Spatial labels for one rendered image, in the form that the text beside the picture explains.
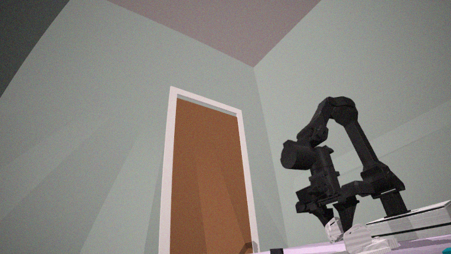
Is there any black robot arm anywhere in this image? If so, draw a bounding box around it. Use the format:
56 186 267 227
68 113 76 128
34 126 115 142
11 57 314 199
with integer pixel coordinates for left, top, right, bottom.
280 96 411 218

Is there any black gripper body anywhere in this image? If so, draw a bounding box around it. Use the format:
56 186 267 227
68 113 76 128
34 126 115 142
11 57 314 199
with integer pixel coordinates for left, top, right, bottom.
295 166 375 213

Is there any dark grey flat bar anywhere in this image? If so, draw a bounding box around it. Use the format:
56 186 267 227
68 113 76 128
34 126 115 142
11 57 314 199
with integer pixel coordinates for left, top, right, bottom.
270 248 284 254

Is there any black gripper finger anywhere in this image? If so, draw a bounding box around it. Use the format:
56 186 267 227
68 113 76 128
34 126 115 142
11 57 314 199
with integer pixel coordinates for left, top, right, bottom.
308 208 334 227
333 200 360 233

